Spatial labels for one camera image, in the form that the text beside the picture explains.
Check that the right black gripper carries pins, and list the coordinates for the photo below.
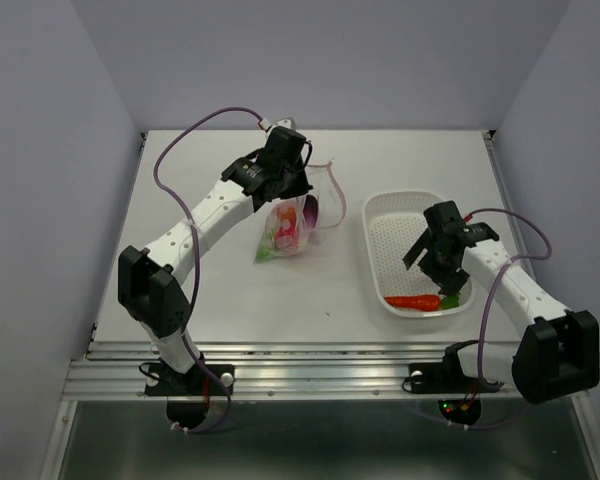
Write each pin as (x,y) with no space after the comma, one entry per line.
(451,281)

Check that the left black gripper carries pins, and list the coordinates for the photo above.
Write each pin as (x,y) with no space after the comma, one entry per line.
(302,187)

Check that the orange toy pumpkin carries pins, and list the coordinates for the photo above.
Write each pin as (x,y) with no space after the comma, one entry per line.
(286,217)

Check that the purple toy eggplant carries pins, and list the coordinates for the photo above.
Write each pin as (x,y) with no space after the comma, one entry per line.
(311,211)

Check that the clear pink-dotted zip bag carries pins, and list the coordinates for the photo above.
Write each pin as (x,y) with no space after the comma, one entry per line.
(332,209)

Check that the orange toy carrot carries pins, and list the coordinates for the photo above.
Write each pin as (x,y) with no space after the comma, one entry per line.
(423,303)

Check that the red toy bell pepper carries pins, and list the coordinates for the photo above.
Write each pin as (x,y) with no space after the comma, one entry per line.
(287,236)

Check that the green toy bitter gourd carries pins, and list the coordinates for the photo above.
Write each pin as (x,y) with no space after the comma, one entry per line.
(266,250)

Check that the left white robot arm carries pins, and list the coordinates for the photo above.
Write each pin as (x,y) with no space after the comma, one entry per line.
(150,280)

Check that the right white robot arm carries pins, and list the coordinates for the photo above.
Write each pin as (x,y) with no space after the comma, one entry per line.
(527,339)

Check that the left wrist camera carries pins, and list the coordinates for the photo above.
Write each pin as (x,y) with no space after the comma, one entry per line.
(266,125)

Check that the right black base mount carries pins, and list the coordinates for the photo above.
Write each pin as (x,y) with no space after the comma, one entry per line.
(447,377)

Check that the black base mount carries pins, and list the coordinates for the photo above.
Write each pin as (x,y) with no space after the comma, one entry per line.
(196,401)
(447,377)

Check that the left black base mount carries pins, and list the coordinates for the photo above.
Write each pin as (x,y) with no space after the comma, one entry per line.
(196,401)

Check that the aluminium rail frame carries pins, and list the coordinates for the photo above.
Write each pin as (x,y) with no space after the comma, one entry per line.
(263,372)

